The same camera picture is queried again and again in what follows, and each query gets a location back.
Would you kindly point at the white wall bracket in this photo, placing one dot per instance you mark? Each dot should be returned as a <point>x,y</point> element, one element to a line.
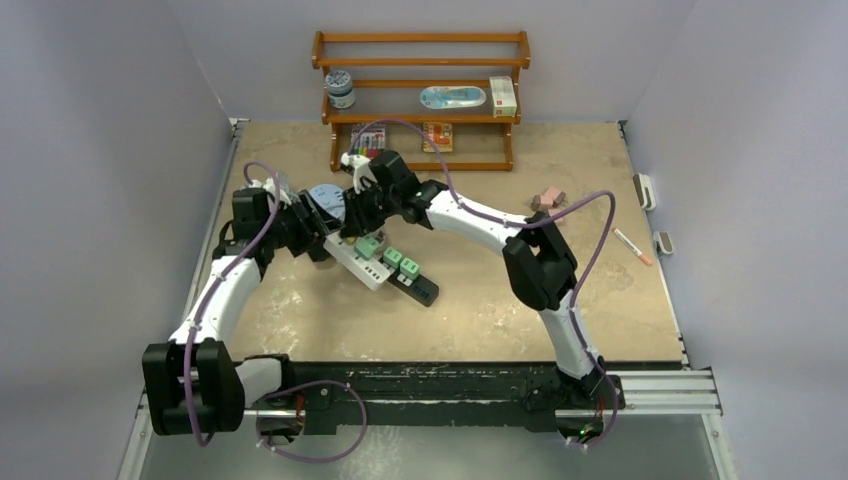
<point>645,191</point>
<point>663,243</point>

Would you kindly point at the white wall bracket upper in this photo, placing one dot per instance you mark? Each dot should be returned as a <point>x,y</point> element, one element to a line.
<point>645,191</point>

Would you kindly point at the white green box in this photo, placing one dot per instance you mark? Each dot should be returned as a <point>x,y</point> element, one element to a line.
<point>504,100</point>

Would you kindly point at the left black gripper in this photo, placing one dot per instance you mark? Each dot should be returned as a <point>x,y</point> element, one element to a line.
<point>313,229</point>

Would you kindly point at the orange white marker pen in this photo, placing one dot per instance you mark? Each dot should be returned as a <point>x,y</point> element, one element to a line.
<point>642,256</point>

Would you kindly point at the round blue power socket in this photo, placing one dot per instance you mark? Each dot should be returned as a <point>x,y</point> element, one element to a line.
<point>330,198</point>

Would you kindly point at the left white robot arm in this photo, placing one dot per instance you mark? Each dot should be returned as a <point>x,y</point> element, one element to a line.
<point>192,384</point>

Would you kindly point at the blue white round tin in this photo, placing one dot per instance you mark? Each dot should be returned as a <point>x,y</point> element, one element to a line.
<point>339,87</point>

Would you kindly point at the white wall bracket lower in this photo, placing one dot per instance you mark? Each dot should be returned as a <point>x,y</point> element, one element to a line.
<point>663,243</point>

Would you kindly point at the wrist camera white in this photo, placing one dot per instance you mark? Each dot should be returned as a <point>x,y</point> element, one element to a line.
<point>279,188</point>
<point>359,167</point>

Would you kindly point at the green plug black strip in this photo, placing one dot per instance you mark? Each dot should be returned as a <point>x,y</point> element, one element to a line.
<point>409,268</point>
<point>392,257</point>

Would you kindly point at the wooden shelf rack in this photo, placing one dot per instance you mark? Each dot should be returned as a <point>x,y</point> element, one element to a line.
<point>368,87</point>

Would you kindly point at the pack of coloured markers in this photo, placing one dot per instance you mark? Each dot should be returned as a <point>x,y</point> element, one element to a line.
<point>371,143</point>

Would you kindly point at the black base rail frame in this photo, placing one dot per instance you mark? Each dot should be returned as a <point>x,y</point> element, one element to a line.
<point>322,396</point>

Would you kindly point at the pink plug round socket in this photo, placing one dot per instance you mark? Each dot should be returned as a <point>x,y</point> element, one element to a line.
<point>550,198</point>

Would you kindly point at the blue packaged toothbrush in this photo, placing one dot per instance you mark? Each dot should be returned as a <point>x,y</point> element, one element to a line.
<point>452,97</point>

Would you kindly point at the white power strip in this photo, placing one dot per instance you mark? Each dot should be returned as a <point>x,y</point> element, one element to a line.
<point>371,272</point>

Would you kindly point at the black power strip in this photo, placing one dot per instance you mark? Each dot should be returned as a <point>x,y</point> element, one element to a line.
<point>421,289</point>

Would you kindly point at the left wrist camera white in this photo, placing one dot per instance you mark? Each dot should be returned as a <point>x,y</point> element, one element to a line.
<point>279,188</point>

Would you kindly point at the small orange book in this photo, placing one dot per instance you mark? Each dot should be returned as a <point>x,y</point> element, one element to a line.
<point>440,134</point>

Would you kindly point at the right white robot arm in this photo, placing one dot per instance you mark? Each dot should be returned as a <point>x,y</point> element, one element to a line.
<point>540,265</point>

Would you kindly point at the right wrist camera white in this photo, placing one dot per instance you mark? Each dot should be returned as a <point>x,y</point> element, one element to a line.
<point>359,167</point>

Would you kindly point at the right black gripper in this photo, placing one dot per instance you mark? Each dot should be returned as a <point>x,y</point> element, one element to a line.
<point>358,222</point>

